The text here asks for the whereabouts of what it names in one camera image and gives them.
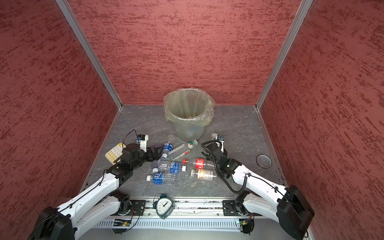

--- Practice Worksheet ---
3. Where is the aluminium left corner post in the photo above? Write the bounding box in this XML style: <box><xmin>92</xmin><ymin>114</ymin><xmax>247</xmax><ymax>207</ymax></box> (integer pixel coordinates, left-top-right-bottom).
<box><xmin>56</xmin><ymin>0</ymin><xmax>124</xmax><ymax>111</ymax></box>

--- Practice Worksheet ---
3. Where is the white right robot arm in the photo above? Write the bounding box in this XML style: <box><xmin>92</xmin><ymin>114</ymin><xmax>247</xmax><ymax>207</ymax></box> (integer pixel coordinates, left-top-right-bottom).
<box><xmin>202</xmin><ymin>140</ymin><xmax>315</xmax><ymax>240</ymax></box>

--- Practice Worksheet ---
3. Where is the tape roll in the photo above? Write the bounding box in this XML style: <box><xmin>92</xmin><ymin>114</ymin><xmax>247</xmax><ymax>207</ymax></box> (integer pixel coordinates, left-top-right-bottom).
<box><xmin>256</xmin><ymin>154</ymin><xmax>272</xmax><ymax>169</ymax></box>

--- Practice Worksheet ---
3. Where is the clear green bin liner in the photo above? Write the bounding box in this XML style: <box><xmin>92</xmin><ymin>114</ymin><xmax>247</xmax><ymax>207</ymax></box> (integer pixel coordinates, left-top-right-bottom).
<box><xmin>163</xmin><ymin>88</ymin><xmax>216</xmax><ymax>127</ymax></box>

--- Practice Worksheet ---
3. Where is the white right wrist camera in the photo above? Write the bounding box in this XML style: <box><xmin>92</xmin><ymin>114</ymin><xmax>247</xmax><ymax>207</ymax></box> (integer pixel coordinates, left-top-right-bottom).
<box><xmin>211</xmin><ymin>133</ymin><xmax>225</xmax><ymax>153</ymax></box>

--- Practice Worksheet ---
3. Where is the yellow label white cap bottle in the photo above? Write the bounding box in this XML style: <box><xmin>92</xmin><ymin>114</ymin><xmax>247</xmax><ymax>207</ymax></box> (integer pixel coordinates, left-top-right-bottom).
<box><xmin>191</xmin><ymin>169</ymin><xmax>217</xmax><ymax>181</ymax></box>

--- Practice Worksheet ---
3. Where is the aluminium corner post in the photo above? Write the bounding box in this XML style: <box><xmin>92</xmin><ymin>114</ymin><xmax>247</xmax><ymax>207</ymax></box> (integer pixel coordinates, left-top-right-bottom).
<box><xmin>56</xmin><ymin>0</ymin><xmax>124</xmax><ymax>111</ymax></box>
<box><xmin>255</xmin><ymin>0</ymin><xmax>313</xmax><ymax>111</ymax></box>

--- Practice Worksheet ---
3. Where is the aluminium front rail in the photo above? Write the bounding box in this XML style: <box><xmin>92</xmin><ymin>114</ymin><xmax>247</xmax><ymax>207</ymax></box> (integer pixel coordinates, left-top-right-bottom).
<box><xmin>62</xmin><ymin>197</ymin><xmax>304</xmax><ymax>230</ymax></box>

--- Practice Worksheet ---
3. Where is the red label bottle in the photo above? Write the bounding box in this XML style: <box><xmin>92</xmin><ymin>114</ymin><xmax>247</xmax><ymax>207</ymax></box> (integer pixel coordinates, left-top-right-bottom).
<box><xmin>182</xmin><ymin>158</ymin><xmax>215</xmax><ymax>170</ymax></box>

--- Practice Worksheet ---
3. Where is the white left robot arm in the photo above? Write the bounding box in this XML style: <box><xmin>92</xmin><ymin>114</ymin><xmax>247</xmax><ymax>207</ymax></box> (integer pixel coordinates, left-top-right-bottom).
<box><xmin>29</xmin><ymin>144</ymin><xmax>163</xmax><ymax>240</ymax></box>

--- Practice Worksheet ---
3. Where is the green cap slim bottle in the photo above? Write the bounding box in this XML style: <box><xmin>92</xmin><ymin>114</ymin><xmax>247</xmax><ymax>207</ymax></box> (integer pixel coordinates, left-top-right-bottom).
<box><xmin>169</xmin><ymin>140</ymin><xmax>198</xmax><ymax>161</ymax></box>

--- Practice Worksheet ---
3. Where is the blue label bottle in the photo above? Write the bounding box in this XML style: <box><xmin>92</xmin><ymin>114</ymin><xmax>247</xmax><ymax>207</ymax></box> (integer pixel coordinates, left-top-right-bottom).
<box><xmin>151</xmin><ymin>161</ymin><xmax>186</xmax><ymax>175</ymax></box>
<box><xmin>160</xmin><ymin>142</ymin><xmax>174</xmax><ymax>161</ymax></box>
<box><xmin>146</xmin><ymin>173</ymin><xmax>176</xmax><ymax>185</ymax></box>

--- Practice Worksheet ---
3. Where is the green heart alarm clock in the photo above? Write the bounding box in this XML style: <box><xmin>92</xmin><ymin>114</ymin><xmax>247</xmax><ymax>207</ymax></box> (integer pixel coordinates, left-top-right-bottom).
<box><xmin>153</xmin><ymin>194</ymin><xmax>174</xmax><ymax>220</ymax></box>

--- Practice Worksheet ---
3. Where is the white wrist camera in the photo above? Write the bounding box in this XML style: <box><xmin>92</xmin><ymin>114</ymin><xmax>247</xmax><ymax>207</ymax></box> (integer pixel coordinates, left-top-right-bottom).
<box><xmin>137</xmin><ymin>135</ymin><xmax>149</xmax><ymax>153</ymax></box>
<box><xmin>211</xmin><ymin>133</ymin><xmax>225</xmax><ymax>153</ymax></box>

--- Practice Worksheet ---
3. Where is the beige calculator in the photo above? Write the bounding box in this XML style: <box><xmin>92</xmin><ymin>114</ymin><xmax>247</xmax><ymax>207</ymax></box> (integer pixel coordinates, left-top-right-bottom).
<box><xmin>105</xmin><ymin>143</ymin><xmax>126</xmax><ymax>165</ymax></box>

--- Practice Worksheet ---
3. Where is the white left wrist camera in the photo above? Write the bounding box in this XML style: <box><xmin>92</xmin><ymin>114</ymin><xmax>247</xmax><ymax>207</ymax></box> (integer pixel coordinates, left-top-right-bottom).
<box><xmin>137</xmin><ymin>135</ymin><xmax>149</xmax><ymax>153</ymax></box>

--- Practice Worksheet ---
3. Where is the aluminium right corner post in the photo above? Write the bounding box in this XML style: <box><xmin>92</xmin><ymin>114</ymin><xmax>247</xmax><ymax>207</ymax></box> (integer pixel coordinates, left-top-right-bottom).
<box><xmin>255</xmin><ymin>0</ymin><xmax>313</xmax><ymax>111</ymax></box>

